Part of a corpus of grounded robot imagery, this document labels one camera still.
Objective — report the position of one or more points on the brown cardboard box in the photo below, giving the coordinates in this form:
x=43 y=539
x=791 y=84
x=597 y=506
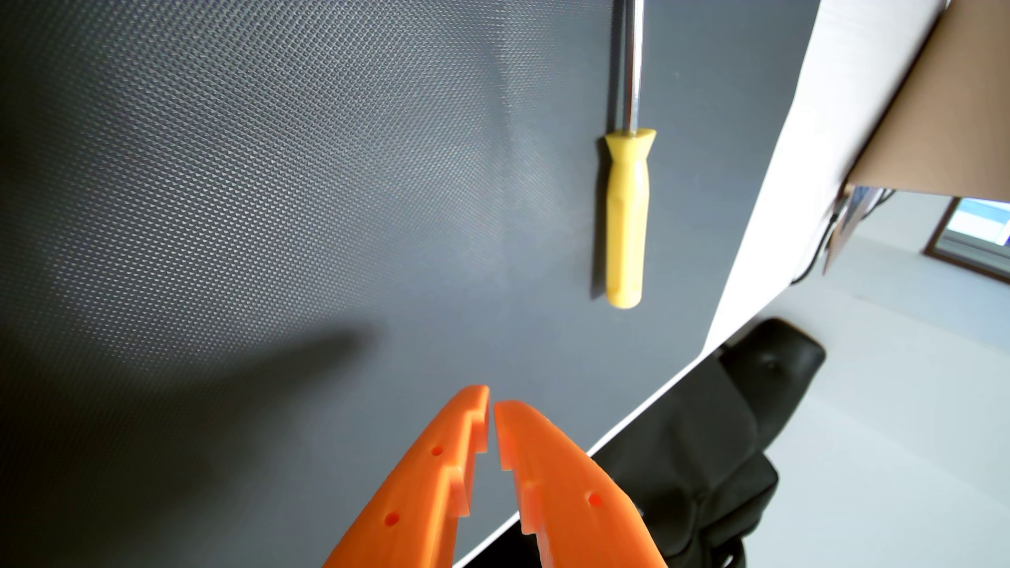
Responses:
x=947 y=102

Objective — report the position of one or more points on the dark grey textured mat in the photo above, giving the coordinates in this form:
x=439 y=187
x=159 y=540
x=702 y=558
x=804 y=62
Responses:
x=237 y=197

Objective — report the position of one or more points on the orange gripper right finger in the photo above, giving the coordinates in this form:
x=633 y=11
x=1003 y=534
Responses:
x=568 y=505

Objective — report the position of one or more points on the brown framed window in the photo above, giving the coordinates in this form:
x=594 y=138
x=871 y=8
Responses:
x=974 y=237

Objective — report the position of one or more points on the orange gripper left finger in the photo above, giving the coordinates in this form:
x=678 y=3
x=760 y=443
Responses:
x=418 y=489

